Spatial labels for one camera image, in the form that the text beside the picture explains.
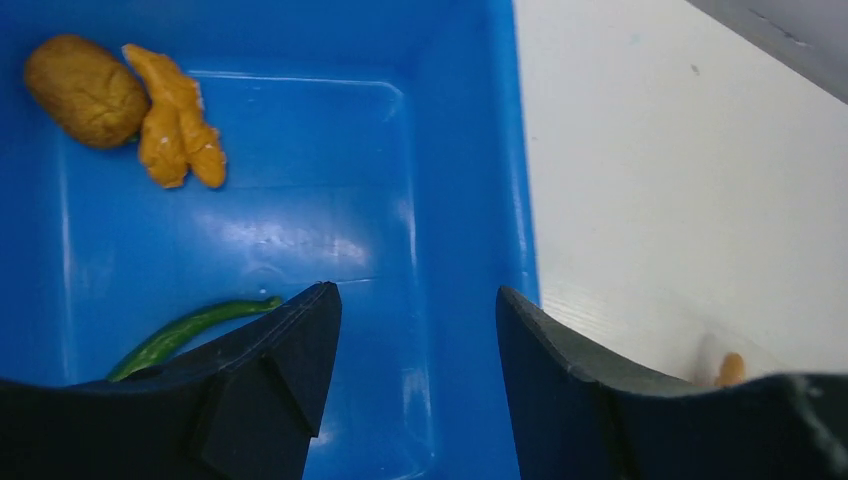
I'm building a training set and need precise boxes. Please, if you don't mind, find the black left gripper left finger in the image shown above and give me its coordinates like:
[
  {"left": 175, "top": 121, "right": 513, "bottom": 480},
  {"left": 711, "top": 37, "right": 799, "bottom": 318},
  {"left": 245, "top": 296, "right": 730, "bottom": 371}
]
[{"left": 1, "top": 282, "right": 342, "bottom": 479}]

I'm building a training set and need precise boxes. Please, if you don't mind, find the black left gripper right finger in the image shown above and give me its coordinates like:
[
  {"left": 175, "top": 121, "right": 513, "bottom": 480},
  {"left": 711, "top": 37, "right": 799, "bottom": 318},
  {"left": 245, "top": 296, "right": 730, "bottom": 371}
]
[{"left": 496, "top": 287, "right": 847, "bottom": 479}]

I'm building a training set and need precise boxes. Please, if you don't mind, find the yellow fried food piece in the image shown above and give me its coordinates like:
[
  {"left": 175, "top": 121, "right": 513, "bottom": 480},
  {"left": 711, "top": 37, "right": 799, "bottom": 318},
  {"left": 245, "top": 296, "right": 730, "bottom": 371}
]
[{"left": 122, "top": 44, "right": 227, "bottom": 189}]

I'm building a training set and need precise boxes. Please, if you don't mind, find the round brown fried ball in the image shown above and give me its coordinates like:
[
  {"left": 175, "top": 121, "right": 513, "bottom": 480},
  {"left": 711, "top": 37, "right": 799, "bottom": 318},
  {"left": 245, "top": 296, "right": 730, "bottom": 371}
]
[{"left": 23, "top": 34, "right": 150, "bottom": 149}]

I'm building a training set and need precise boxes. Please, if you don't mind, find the green toy chili pepper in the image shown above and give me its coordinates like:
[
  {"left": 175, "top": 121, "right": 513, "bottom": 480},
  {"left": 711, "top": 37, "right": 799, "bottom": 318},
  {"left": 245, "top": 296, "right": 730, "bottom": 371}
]
[{"left": 106, "top": 296, "right": 283, "bottom": 382}]

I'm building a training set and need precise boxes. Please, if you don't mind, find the blue plastic bin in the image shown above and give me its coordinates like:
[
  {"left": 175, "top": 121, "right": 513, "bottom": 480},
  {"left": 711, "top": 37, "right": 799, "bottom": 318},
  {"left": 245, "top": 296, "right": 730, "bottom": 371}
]
[{"left": 1, "top": 1, "right": 538, "bottom": 479}]

